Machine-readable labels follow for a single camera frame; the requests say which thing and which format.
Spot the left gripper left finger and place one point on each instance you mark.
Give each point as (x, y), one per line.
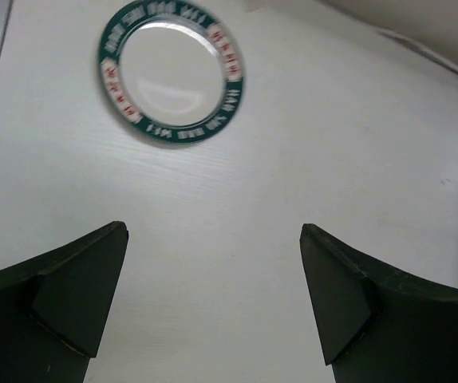
(54, 307)

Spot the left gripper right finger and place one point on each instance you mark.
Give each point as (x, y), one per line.
(377, 323)

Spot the green rimmed white plate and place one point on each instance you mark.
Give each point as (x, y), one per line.
(171, 70)

